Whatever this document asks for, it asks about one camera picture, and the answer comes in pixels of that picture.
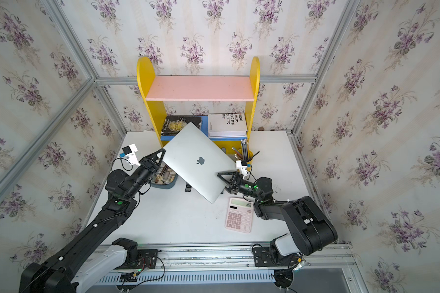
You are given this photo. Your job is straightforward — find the yellow pencil cup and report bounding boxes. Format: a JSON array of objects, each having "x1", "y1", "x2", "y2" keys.
[{"x1": 238, "y1": 150, "x2": 254, "y2": 164}]

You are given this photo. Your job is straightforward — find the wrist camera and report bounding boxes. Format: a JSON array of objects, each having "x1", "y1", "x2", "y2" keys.
[
  {"x1": 119, "y1": 144, "x2": 140, "y2": 166},
  {"x1": 235, "y1": 160, "x2": 251, "y2": 178}
]

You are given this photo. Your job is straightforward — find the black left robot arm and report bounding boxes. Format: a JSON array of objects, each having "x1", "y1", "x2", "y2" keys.
[{"x1": 19, "y1": 148, "x2": 166, "y2": 293}]

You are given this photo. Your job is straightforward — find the teal bin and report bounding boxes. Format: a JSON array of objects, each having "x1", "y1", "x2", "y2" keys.
[{"x1": 151, "y1": 162, "x2": 178, "y2": 189}]

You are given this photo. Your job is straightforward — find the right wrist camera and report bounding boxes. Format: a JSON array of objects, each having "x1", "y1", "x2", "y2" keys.
[{"x1": 235, "y1": 160, "x2": 251, "y2": 178}]

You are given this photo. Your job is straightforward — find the white book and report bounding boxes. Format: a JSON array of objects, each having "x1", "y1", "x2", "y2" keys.
[{"x1": 207, "y1": 113, "x2": 248, "y2": 138}]

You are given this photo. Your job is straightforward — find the black book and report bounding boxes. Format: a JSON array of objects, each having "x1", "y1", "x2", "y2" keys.
[{"x1": 161, "y1": 115, "x2": 202, "y2": 136}]

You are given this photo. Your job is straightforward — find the aluminium rail frame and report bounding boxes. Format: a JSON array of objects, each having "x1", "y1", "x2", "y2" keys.
[{"x1": 88, "y1": 243, "x2": 368, "y2": 293}]

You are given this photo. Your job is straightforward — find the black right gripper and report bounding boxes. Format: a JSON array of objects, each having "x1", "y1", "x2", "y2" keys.
[{"x1": 218, "y1": 174, "x2": 262, "y2": 202}]

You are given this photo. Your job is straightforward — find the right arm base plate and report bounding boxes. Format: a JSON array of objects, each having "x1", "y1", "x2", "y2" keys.
[{"x1": 251, "y1": 244, "x2": 303, "y2": 268}]

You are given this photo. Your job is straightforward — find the yellow pink blue shelf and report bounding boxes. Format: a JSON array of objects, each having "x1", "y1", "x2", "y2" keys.
[{"x1": 136, "y1": 56, "x2": 260, "y2": 146}]

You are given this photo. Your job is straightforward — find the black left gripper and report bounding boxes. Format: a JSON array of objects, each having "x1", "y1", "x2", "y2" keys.
[{"x1": 125, "y1": 150, "x2": 166, "y2": 201}]

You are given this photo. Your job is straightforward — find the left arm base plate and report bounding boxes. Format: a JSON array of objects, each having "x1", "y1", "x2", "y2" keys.
[{"x1": 115, "y1": 249, "x2": 159, "y2": 270}]

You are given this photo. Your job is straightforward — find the silver laptop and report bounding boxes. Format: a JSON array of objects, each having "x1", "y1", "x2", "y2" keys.
[{"x1": 163, "y1": 123, "x2": 236, "y2": 203}]

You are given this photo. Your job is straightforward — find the pink calculator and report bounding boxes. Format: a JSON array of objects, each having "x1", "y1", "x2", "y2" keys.
[{"x1": 224, "y1": 197, "x2": 254, "y2": 234}]

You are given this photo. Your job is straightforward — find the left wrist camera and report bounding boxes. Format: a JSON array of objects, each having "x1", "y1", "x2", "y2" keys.
[{"x1": 119, "y1": 144, "x2": 140, "y2": 166}]

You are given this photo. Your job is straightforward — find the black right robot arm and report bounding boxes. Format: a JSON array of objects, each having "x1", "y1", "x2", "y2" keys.
[{"x1": 217, "y1": 171, "x2": 338, "y2": 256}]

